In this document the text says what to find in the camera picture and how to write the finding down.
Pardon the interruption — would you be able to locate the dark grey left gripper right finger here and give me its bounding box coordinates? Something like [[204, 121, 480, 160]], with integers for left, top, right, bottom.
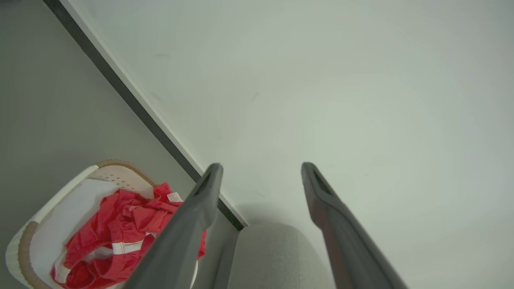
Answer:
[[301, 162, 408, 289]]

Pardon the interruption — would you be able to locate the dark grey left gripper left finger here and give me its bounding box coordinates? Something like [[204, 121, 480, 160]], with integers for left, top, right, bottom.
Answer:
[[122, 163, 224, 289]]

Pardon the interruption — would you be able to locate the red and white clothing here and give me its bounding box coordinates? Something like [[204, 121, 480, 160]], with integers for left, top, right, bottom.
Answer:
[[50, 183, 207, 289]]

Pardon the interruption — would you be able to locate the white perforated laundry basket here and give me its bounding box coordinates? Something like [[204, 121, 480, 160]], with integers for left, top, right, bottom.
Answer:
[[5, 159, 199, 289]]

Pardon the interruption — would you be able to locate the white and black baseboard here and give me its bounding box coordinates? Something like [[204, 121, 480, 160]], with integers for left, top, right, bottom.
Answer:
[[42, 0, 249, 232]]

